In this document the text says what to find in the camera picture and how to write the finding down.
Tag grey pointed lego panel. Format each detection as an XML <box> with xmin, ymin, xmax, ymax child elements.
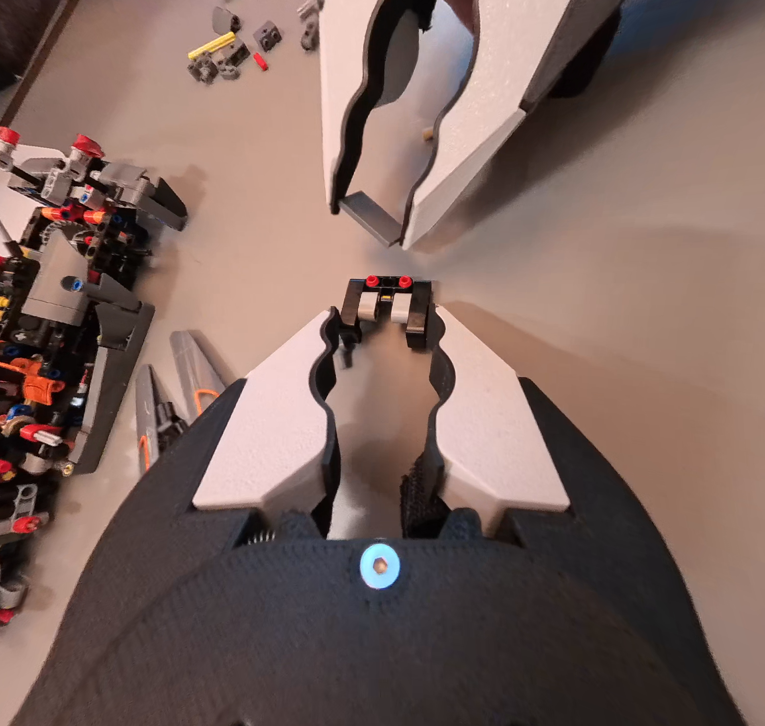
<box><xmin>134</xmin><ymin>364</ymin><xmax>189</xmax><ymax>476</ymax></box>
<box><xmin>169</xmin><ymin>330</ymin><xmax>237</xmax><ymax>422</ymax></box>

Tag black lego frame red pins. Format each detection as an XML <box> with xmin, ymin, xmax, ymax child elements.
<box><xmin>339</xmin><ymin>274</ymin><xmax>434</xmax><ymax>353</ymax></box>

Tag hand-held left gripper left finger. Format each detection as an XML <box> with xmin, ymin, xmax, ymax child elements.
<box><xmin>191</xmin><ymin>305</ymin><xmax>341</xmax><ymax>518</ymax></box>

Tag dark grey lego panel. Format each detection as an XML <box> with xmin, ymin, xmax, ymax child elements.
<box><xmin>333</xmin><ymin>191</ymin><xmax>402</xmax><ymax>247</ymax></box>

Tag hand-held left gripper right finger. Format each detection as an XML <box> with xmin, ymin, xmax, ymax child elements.
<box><xmin>397</xmin><ymin>305</ymin><xmax>573</xmax><ymax>538</ymax></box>

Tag pile of loose lego pieces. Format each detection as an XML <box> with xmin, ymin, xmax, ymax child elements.
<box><xmin>186</xmin><ymin>0</ymin><xmax>320</xmax><ymax>84</ymax></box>

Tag lego car model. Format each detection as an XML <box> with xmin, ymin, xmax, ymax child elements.
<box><xmin>0</xmin><ymin>127</ymin><xmax>189</xmax><ymax>628</ymax></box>

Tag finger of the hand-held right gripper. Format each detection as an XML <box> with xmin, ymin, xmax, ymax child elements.
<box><xmin>316</xmin><ymin>0</ymin><xmax>448</xmax><ymax>216</ymax></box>
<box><xmin>400</xmin><ymin>0</ymin><xmax>600</xmax><ymax>252</ymax></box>

